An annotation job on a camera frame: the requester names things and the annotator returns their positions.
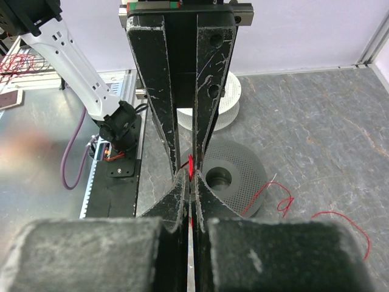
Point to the blue grey cable duct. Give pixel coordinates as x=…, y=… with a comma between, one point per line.
x=124, y=88

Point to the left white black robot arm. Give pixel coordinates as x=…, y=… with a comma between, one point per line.
x=41, y=26

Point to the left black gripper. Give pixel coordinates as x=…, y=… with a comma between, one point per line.
x=182, y=50

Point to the dark grey cable spool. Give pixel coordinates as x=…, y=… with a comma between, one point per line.
x=231, y=182

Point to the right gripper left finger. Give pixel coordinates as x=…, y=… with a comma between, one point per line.
x=147, y=253

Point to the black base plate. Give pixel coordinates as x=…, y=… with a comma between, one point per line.
x=115, y=187

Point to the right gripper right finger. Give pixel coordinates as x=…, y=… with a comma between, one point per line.
x=325, y=251

